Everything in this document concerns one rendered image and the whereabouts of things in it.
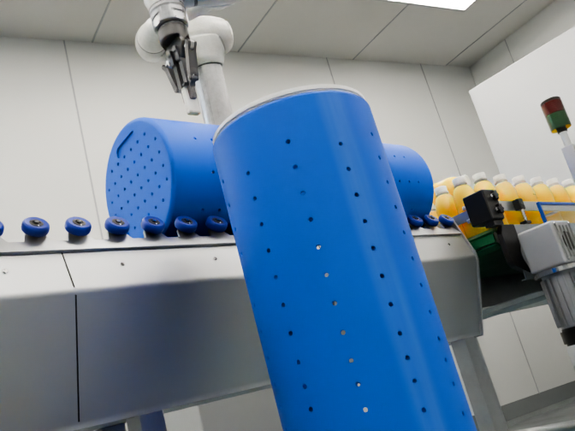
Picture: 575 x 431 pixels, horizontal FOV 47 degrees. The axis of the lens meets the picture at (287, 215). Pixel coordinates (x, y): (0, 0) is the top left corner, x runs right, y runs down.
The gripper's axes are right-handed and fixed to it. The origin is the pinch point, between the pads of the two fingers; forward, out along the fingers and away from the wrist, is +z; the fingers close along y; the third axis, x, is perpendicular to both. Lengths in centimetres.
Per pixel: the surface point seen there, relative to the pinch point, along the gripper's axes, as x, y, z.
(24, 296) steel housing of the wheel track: -53, 14, 48
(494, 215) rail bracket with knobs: 75, 24, 40
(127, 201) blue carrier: -20.1, -4.8, 24.1
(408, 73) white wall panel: 433, -199, -195
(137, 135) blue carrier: -20.0, 4.5, 13.1
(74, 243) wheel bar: -42, 11, 39
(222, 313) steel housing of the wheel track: -15, 12, 54
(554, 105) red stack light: 108, 37, 10
